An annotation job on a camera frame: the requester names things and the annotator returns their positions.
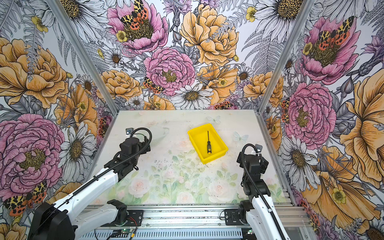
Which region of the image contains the right black corrugated cable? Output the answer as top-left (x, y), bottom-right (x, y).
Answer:
top-left (240, 143), bottom-right (287, 240)

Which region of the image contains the black screwdriver yellow tip handle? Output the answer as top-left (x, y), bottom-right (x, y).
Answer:
top-left (207, 131), bottom-right (212, 154)

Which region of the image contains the left green circuit board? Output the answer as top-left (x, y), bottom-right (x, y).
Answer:
top-left (114, 229), bottom-right (137, 239)

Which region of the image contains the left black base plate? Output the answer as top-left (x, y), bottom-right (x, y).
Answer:
top-left (122, 210), bottom-right (144, 227)

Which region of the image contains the yellow plastic bin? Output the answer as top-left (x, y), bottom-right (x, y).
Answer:
top-left (188, 124), bottom-right (229, 164)

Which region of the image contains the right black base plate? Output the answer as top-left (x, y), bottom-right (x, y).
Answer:
top-left (224, 209), bottom-right (242, 226)

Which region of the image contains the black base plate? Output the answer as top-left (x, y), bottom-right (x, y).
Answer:
top-left (224, 209), bottom-right (242, 226)
top-left (122, 210), bottom-right (144, 227)

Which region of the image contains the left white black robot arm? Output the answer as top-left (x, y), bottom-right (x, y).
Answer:
top-left (28, 128), bottom-right (153, 240)

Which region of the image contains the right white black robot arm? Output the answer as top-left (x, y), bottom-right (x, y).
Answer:
top-left (237, 144), bottom-right (290, 240)

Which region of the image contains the white vented cable duct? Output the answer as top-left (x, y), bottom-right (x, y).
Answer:
top-left (80, 228), bottom-right (243, 240)

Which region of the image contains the aluminium rail frame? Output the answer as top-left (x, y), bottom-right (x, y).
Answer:
top-left (74, 205), bottom-right (310, 232)

